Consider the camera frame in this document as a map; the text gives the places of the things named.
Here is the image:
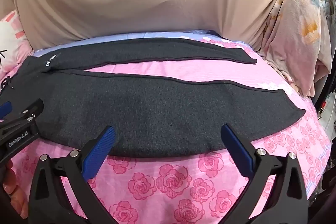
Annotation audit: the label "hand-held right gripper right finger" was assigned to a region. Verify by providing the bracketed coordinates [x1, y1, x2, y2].
[220, 123, 309, 224]

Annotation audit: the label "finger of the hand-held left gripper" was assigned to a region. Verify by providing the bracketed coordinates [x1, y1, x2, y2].
[0, 98, 45, 132]
[0, 101, 13, 118]

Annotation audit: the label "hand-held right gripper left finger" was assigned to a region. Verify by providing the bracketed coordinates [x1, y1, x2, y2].
[28, 126, 117, 224]

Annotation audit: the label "dark grey pants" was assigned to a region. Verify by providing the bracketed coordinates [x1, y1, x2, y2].
[0, 38, 306, 159]

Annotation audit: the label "person's left hand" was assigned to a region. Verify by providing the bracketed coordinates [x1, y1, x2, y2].
[3, 159, 30, 203]

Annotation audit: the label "white cat face pillow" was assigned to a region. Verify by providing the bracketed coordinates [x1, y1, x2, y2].
[0, 10, 36, 75]

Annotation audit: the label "pink rose print bed sheet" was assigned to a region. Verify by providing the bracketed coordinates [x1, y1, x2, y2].
[0, 30, 331, 224]

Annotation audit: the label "cream floral quilt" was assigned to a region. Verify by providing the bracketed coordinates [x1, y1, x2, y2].
[257, 0, 331, 97]

